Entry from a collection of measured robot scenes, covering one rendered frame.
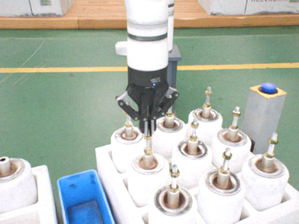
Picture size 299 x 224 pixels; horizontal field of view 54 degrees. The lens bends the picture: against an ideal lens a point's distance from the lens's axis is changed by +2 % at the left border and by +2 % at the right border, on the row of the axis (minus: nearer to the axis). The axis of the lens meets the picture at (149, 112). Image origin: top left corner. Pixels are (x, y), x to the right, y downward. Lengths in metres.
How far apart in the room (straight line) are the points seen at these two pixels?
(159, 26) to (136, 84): 0.11
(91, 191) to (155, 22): 0.58
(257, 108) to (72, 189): 0.58
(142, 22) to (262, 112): 0.51
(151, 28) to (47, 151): 0.79
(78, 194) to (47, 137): 0.40
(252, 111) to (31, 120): 0.92
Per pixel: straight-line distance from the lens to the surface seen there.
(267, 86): 0.89
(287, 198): 0.79
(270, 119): 0.92
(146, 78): 0.52
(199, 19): 2.62
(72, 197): 0.92
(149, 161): 0.66
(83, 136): 1.21
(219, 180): 0.64
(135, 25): 0.49
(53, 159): 1.13
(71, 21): 2.62
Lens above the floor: 0.70
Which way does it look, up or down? 32 degrees down
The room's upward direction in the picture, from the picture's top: straight up
